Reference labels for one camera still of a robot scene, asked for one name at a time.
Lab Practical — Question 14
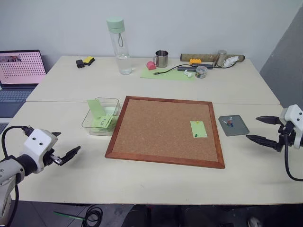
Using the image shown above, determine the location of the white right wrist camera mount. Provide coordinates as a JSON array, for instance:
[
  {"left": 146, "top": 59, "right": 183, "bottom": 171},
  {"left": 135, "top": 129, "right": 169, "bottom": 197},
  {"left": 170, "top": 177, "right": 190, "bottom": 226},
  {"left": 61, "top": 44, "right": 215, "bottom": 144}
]
[{"left": 279, "top": 104, "right": 303, "bottom": 149}]

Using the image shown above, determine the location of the silver metal cylinder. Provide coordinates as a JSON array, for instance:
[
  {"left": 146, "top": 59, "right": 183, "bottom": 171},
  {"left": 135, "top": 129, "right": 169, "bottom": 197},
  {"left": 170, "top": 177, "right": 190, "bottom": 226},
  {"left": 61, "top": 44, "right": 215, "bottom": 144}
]
[{"left": 214, "top": 49, "right": 228, "bottom": 67}]

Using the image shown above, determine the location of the wood-framed cork board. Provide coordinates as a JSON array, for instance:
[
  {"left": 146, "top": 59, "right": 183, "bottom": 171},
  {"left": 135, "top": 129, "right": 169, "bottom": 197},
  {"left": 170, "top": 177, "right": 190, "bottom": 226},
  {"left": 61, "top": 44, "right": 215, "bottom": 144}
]
[{"left": 105, "top": 96, "right": 226, "bottom": 169}]

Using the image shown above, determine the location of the green stick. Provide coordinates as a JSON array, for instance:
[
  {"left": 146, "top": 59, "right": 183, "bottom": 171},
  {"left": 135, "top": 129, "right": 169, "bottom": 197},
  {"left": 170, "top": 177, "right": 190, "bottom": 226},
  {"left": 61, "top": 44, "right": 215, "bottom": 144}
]
[{"left": 53, "top": 210, "right": 87, "bottom": 222}]

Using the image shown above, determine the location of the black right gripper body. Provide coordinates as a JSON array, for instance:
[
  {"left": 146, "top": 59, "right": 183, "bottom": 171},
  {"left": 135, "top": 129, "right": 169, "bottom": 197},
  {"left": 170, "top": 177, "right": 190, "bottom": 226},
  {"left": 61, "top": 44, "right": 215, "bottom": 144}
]
[{"left": 276, "top": 120, "right": 297, "bottom": 152}]

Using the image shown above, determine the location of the stainless steel mug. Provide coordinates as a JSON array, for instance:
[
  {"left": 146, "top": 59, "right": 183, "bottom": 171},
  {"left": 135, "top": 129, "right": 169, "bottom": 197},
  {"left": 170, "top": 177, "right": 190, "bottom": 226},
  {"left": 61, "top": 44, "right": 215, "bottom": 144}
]
[{"left": 152, "top": 50, "right": 169, "bottom": 68}]

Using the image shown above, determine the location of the black usb cable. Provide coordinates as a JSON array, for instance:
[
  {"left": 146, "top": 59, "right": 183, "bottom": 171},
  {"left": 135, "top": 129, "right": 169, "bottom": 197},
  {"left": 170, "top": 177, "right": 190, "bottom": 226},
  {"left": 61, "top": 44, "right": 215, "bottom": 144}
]
[{"left": 153, "top": 66, "right": 181, "bottom": 76}]

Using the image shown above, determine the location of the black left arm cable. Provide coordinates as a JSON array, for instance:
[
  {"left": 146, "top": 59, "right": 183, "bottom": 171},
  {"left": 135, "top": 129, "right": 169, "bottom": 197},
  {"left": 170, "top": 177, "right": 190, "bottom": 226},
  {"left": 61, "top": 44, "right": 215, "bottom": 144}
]
[{"left": 0, "top": 125, "right": 34, "bottom": 227}]

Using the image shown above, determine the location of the blank green paper note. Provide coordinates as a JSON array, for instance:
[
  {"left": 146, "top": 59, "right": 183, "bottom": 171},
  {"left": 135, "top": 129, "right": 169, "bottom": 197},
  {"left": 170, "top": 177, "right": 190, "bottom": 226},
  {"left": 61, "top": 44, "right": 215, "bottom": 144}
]
[
  {"left": 106, "top": 115, "right": 119, "bottom": 131},
  {"left": 87, "top": 99, "right": 106, "bottom": 120}
]

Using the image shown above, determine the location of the clear plastic box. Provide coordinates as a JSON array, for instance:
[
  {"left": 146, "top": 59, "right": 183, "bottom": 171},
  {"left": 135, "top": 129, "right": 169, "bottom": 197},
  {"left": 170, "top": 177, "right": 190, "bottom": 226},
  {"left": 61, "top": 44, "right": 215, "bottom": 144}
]
[{"left": 81, "top": 97, "right": 122, "bottom": 137}]

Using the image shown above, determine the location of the large green paper sheet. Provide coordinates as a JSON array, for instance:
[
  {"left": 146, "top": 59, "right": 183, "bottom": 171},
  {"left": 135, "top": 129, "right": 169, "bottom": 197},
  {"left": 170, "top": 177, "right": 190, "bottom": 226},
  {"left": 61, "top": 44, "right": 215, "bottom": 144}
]
[{"left": 140, "top": 66, "right": 197, "bottom": 82}]

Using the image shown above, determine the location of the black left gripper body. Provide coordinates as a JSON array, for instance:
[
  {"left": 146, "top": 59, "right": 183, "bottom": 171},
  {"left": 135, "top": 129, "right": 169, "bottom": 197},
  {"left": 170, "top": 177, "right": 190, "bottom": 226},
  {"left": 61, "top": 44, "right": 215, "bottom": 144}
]
[{"left": 44, "top": 148, "right": 63, "bottom": 167}]

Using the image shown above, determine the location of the clear plastic cup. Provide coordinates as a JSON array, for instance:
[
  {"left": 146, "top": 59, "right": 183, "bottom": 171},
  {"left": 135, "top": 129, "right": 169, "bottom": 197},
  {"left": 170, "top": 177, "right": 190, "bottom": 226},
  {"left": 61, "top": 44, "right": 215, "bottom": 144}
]
[{"left": 195, "top": 66, "right": 207, "bottom": 79}]

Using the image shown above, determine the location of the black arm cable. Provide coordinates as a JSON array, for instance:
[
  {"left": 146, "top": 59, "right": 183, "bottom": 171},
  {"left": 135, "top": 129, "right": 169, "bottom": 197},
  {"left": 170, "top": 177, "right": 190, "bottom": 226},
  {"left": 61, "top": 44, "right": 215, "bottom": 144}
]
[
  {"left": 283, "top": 122, "right": 303, "bottom": 182},
  {"left": 0, "top": 125, "right": 34, "bottom": 227}
]

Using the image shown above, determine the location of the grey metal tray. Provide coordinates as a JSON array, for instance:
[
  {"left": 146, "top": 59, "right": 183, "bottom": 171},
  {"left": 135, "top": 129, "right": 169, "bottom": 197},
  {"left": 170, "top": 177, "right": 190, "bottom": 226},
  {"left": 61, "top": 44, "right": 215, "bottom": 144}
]
[{"left": 218, "top": 114, "right": 250, "bottom": 137}]

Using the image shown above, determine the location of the black bar-shaped hub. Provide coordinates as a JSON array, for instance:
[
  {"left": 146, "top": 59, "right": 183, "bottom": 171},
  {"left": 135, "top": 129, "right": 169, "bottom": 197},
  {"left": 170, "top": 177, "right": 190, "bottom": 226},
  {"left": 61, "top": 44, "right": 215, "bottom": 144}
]
[{"left": 191, "top": 62, "right": 214, "bottom": 70}]

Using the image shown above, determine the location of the grey laptop with pink screen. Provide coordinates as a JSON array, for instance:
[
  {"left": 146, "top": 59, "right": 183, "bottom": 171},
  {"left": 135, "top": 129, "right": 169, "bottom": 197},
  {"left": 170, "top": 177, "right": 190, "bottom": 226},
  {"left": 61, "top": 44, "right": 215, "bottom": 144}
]
[{"left": 0, "top": 49, "right": 48, "bottom": 119}]

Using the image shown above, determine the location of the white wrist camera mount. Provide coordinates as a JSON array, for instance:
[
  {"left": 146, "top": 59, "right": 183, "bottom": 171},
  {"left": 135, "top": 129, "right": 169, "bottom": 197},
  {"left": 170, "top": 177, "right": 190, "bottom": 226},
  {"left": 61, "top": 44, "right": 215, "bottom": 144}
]
[
  {"left": 23, "top": 128, "right": 58, "bottom": 166},
  {"left": 279, "top": 104, "right": 303, "bottom": 149}
]

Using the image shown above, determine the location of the coiled black cable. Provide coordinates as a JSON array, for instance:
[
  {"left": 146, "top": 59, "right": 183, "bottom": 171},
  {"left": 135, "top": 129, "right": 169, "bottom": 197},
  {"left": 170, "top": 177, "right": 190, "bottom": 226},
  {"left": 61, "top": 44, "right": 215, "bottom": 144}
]
[{"left": 85, "top": 204, "right": 104, "bottom": 227}]

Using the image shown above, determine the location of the clear bottle with green lid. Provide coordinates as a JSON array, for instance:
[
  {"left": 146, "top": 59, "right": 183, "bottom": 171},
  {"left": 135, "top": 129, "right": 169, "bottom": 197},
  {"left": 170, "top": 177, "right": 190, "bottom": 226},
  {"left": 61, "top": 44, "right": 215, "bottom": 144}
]
[{"left": 106, "top": 17, "right": 132, "bottom": 76}]

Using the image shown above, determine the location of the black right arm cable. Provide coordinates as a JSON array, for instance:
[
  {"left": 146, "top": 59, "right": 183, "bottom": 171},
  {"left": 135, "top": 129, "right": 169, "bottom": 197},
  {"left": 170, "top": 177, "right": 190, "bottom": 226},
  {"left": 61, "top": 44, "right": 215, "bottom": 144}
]
[{"left": 283, "top": 122, "right": 303, "bottom": 182}]

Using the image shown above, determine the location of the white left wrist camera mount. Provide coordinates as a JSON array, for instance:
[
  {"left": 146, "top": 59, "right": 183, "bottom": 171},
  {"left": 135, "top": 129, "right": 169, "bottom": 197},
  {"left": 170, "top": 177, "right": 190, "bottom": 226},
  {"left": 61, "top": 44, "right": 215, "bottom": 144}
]
[{"left": 23, "top": 128, "right": 58, "bottom": 166}]

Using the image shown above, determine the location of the crumpled white tissue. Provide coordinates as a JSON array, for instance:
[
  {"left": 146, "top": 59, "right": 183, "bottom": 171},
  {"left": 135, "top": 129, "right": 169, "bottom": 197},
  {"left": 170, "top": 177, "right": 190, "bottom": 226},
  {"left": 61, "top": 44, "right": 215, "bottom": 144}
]
[{"left": 222, "top": 56, "right": 239, "bottom": 69}]

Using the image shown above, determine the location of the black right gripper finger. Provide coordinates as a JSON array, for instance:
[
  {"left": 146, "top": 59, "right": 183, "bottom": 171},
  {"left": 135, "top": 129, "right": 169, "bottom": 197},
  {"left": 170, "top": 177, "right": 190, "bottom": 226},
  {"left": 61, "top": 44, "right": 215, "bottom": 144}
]
[
  {"left": 245, "top": 134, "right": 280, "bottom": 152},
  {"left": 256, "top": 115, "right": 281, "bottom": 125}
]

